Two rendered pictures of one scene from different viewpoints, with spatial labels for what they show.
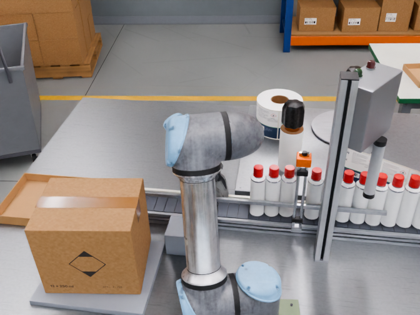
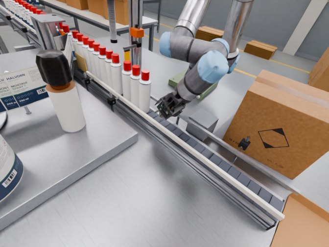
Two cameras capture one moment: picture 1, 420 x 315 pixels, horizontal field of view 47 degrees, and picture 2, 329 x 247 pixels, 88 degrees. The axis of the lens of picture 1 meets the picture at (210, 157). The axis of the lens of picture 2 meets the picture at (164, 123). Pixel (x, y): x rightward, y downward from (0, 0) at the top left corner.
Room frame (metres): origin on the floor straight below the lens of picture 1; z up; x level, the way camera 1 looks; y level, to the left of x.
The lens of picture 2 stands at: (1.81, 0.22, 1.40)
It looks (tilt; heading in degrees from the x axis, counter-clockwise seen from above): 43 degrees down; 207
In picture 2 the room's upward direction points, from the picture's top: 9 degrees clockwise
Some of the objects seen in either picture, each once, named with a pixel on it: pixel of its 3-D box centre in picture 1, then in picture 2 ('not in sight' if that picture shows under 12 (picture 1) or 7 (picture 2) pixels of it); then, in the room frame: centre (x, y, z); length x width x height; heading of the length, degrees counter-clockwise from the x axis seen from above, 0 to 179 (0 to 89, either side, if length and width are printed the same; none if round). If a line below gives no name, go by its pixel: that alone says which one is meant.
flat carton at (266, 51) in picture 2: not in sight; (260, 49); (-3.34, -0.03, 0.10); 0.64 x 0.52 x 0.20; 83
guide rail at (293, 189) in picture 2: (226, 200); (166, 106); (1.28, -0.05, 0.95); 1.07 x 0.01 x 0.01; 80
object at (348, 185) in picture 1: (345, 196); (105, 67); (1.25, -0.46, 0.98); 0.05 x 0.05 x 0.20
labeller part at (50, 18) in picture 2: not in sight; (48, 18); (1.30, -0.78, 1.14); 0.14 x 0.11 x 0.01; 80
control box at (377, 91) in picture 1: (365, 105); not in sight; (1.17, -0.44, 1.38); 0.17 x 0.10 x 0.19; 135
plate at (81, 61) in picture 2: not in sight; (81, 62); (1.26, -0.65, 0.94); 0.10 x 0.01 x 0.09; 80
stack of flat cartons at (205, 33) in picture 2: not in sight; (210, 37); (-2.92, -1.26, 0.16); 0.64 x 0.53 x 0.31; 91
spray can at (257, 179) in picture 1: (257, 190); (144, 92); (1.30, -0.16, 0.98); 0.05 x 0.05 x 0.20
